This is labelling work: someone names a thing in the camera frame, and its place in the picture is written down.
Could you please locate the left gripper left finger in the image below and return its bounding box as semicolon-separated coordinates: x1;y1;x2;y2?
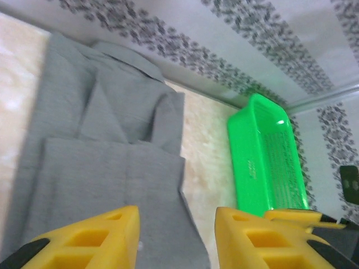
0;205;140;269

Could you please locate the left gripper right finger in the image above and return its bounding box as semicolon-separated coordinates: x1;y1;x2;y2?
215;206;359;269

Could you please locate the grey long sleeve shirt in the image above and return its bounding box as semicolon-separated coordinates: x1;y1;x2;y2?
0;32;211;269

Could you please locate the green plastic mesh basket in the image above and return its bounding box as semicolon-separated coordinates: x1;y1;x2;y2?
226;93;311;218

